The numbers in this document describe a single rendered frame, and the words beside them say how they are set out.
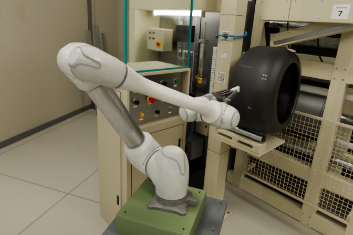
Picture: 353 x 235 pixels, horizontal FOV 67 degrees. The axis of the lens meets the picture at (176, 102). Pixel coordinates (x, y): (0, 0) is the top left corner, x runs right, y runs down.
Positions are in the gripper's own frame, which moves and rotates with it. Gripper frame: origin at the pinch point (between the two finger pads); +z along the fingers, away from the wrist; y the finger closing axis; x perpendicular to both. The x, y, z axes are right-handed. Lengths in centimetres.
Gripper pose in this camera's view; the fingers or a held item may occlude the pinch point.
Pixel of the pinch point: (235, 90)
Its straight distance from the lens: 155.0
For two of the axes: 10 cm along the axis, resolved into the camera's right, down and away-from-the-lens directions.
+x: 0.6, 9.2, 3.9
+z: 7.3, -3.0, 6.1
